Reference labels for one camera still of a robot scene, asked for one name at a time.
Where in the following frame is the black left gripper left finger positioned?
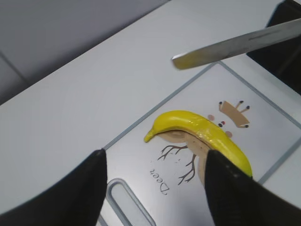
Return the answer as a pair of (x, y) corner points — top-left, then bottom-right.
(0, 149), (106, 226)

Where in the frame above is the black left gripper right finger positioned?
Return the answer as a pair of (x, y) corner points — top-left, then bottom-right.
(205, 150), (301, 226)

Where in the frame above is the white-handled kitchen knife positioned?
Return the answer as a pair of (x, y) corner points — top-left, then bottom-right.
(171, 18), (301, 70)

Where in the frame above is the yellow plastic banana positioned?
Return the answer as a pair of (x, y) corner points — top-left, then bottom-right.
(144, 110), (253, 177)

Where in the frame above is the white grey-rimmed cutting board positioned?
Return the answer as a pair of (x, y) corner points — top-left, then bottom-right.
(99, 63), (301, 226)

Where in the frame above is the black knife stand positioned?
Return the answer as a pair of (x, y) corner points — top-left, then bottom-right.
(247, 0), (301, 89)

